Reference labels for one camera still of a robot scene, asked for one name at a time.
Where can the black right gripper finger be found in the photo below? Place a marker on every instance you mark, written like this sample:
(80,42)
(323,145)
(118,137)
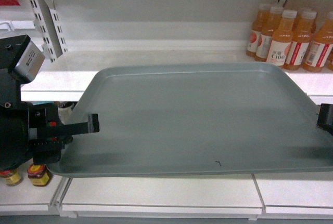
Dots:
(325,117)

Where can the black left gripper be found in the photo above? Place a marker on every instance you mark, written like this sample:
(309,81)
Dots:
(19,141)

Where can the silver grey rectangular tray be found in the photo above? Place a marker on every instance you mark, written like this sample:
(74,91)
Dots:
(196,119)

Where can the red lid sauce jar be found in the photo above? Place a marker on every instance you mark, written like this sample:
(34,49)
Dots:
(39,175)

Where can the orange C100 juice bottle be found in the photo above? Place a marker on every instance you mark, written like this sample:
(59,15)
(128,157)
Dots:
(281,39)

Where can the yellow label sauce jar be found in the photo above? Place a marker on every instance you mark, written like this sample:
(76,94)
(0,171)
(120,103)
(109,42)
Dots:
(11,177)

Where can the orange juice bottle rear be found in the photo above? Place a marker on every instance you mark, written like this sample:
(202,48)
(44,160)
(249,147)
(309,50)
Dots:
(256,28)

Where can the orange juice bottle middle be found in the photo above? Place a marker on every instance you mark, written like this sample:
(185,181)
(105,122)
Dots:
(269,27)

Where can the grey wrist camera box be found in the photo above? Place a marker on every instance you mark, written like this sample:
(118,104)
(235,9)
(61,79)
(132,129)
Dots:
(29,63)

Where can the white slotted shelf bracket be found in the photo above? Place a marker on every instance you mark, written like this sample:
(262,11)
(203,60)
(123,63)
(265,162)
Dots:
(48,23)

